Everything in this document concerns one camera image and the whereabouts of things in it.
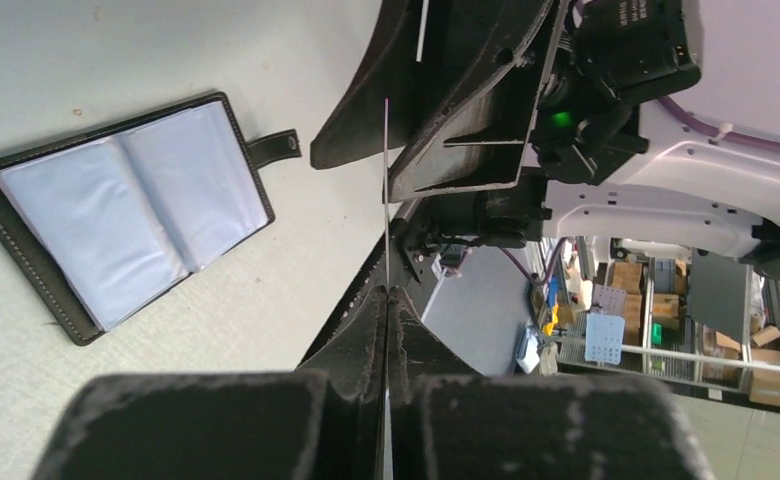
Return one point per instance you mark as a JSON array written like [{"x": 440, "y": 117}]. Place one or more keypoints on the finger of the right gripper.
[{"x": 389, "y": 96}]

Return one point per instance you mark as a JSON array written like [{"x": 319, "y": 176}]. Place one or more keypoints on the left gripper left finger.
[{"x": 351, "y": 437}]

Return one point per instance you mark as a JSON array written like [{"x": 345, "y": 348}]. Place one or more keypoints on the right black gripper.
[{"x": 482, "y": 67}]

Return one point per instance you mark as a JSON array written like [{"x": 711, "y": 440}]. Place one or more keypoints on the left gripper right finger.
[{"x": 435, "y": 402}]

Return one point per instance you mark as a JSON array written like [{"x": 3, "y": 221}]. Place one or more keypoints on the thin card seen edge-on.
[{"x": 386, "y": 199}]

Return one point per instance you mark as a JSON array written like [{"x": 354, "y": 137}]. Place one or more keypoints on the black leather card holder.
[{"x": 105, "y": 222}]

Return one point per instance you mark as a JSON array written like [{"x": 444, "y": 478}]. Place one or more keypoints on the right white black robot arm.
[{"x": 653, "y": 121}]

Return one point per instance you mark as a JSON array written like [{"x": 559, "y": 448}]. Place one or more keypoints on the background storage shelving with boxes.
[{"x": 703, "y": 324}]

